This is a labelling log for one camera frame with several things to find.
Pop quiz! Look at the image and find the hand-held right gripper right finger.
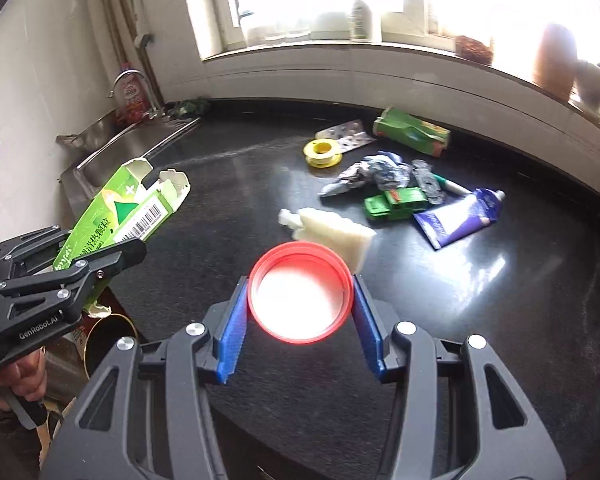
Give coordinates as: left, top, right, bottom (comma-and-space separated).
352, 275, 567, 480

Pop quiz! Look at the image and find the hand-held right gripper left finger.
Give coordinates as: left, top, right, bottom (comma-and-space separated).
40, 276, 251, 480

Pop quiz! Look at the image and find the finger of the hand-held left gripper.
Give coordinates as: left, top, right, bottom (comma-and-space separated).
0, 226, 73, 276
0, 238, 147, 321

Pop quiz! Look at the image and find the torn green carton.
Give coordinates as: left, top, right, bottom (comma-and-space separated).
52, 157, 191, 318

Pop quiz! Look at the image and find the red plastic lid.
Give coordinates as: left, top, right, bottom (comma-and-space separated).
247, 241, 356, 345

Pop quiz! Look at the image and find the black bin with gold rim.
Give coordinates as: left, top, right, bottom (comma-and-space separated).
82, 314, 138, 381

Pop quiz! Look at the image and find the yellow tape spool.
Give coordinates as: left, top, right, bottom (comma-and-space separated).
303, 138, 344, 168

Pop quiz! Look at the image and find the person's left forearm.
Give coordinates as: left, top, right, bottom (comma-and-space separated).
0, 400, 43, 480

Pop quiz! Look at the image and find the person's left hand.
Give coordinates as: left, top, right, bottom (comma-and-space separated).
0, 347, 48, 403

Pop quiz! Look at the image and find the white foam block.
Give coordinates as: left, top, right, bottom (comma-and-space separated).
278, 207, 377, 275

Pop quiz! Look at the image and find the stainless steel sink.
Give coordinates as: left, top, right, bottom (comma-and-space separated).
56, 112, 202, 201

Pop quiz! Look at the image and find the green toy car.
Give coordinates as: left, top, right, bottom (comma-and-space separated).
364, 186, 429, 221

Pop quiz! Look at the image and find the blue ointment tube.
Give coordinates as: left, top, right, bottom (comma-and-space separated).
412, 188, 507, 251

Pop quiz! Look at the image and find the silver foil wrapper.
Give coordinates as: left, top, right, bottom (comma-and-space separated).
317, 162, 376, 198

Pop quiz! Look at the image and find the green white marker pen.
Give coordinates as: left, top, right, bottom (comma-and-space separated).
432, 174, 473, 197

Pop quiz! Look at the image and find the red detergent bottle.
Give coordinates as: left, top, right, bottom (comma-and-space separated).
115, 62, 148, 126

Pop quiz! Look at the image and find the green cloth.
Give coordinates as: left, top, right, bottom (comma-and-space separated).
167, 100, 211, 118

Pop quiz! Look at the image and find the chrome faucet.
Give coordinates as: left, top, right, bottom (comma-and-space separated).
107, 71, 163, 116

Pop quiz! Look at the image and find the silver blister pack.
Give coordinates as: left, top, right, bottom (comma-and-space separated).
315, 120, 366, 141
336, 132, 377, 153

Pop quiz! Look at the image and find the green cardboard box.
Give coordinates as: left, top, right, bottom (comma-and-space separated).
372, 106, 452, 157

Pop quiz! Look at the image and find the white window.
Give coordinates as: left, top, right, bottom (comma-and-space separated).
180, 0, 600, 136

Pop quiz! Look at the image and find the red-brown dish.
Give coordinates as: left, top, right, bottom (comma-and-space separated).
455, 35, 496, 66

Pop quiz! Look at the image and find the white bottle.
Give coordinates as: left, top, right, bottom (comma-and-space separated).
350, 0, 373, 42

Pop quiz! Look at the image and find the brown jar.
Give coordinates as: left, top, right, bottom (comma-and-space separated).
532, 22, 578, 101

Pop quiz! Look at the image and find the pale round ornament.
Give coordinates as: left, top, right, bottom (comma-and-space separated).
572, 57, 600, 111

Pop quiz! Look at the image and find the brown wall pipe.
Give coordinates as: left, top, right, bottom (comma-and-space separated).
97, 0, 163, 108

